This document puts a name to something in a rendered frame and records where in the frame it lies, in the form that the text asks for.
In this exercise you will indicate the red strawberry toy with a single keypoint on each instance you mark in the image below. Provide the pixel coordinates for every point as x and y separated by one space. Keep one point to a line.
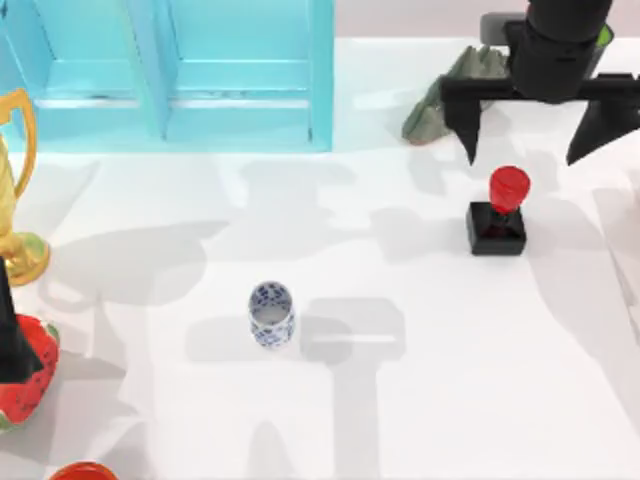
42 370

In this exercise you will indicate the green grey rock ornament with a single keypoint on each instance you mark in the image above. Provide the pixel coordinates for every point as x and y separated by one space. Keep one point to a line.
465 70

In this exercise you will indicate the grey rounded box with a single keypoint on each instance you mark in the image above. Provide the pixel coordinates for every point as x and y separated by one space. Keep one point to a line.
492 27

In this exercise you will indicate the red stamp with black base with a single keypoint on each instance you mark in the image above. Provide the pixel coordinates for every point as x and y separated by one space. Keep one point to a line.
500 235

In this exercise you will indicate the red round object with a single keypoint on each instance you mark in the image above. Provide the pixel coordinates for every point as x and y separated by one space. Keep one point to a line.
82 472

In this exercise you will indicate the blue and white cup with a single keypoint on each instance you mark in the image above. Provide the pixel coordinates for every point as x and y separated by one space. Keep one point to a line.
272 332

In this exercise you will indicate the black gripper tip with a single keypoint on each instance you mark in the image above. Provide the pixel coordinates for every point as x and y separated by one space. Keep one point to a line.
12 345

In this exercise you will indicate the gold trophy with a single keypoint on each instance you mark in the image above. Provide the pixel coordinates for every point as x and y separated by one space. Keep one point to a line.
15 250

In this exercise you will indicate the light blue rack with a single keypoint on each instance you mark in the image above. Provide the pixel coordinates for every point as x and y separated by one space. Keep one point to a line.
235 75

